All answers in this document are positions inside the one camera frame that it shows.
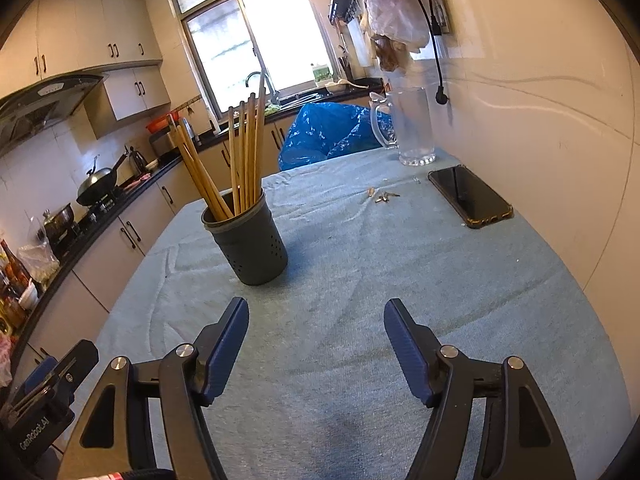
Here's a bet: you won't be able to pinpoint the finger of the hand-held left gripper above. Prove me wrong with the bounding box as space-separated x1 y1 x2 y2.
47 340 100 406

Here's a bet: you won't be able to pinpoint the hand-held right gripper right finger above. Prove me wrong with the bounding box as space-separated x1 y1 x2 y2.
383 298 577 480

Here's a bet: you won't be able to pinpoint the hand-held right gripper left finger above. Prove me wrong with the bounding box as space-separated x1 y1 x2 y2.
57 296 250 480

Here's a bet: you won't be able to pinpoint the black perforated utensil holder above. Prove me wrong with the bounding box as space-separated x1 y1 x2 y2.
201 187 289 286

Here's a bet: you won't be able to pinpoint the bundle of wooden chopsticks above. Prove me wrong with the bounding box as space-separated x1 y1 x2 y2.
167 101 251 222

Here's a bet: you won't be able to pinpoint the pale thin chopstick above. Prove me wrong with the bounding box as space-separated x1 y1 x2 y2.
254 74 267 201
245 92 257 206

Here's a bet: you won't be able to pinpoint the beige base cabinets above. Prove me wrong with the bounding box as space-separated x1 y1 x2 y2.
15 110 301 401

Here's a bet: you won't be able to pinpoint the grey-blue table cloth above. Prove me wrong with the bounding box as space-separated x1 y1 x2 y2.
95 145 631 480

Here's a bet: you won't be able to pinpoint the clear plastic bag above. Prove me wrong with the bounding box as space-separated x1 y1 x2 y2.
17 245 58 281

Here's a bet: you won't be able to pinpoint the dark sauce bottle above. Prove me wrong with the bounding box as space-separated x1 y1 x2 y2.
0 240 31 331

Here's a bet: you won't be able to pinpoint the steel cooking pot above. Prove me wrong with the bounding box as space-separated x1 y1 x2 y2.
42 205 76 241

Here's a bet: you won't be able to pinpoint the black smartphone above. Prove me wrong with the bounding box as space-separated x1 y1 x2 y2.
428 165 514 229

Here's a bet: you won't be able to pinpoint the black wok with lid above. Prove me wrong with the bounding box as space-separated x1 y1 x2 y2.
77 155 128 206

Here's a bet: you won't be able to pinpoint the silver rice cooker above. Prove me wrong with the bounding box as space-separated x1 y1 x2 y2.
150 130 176 156

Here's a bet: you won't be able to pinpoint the clear glass mug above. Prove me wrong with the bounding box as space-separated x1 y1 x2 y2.
369 87 437 167

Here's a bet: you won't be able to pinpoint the blue plastic bag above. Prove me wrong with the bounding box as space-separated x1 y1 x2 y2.
278 102 396 171

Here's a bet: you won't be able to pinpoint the black kitchen countertop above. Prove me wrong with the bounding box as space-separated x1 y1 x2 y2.
10 77 386 386

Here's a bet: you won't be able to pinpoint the chrome kitchen faucet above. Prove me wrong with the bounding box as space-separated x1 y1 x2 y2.
246 71 281 106

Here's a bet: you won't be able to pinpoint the grey range hood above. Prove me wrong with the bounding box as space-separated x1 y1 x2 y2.
0 74 108 157

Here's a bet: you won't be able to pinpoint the white cutting board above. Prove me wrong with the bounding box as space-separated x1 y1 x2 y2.
345 20 373 66

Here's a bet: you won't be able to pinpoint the kitchen window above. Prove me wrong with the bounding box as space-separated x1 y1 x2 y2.
167 0 346 116

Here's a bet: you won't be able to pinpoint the hanging plastic bags bundle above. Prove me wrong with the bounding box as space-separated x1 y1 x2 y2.
360 0 436 73

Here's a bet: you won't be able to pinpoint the white power strip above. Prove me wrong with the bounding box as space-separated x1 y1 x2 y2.
430 0 451 36

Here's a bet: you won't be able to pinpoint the beige upper cabinets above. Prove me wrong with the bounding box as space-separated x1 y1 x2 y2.
0 0 173 121

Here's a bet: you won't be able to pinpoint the black power cable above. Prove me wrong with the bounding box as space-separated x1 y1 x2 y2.
407 0 448 106

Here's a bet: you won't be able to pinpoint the black wall rack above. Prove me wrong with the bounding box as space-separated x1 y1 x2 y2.
327 0 361 23

